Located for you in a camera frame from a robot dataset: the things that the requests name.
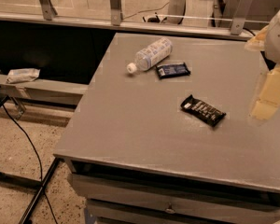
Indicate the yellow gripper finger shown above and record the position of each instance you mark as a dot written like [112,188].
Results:
[257,42]
[269,97]

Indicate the black rxbar chocolate bar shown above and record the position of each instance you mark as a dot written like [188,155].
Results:
[202,111]

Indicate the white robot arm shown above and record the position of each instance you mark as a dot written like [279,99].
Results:
[268,41]

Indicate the dark blue snack bar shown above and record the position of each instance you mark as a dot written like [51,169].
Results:
[172,70]

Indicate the clear plastic water bottle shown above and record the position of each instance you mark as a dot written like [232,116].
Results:
[150,56]

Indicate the grey metal drawer cabinet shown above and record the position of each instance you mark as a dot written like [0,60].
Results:
[132,151]

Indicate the grey metal ledge beam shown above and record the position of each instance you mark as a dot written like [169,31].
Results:
[45,90]

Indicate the white wrapped package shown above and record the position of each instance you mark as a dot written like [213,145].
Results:
[22,75]

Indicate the right metal railing bracket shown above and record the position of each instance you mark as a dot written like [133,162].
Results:
[238,20]

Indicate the metal railing bracket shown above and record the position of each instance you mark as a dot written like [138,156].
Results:
[116,12]
[238,20]
[48,10]

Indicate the middle metal railing bracket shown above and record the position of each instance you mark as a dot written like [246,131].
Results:
[116,12]

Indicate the silver drawer handle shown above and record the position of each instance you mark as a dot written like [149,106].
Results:
[170,210]

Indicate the left metal railing bracket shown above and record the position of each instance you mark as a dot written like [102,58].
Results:
[48,10]

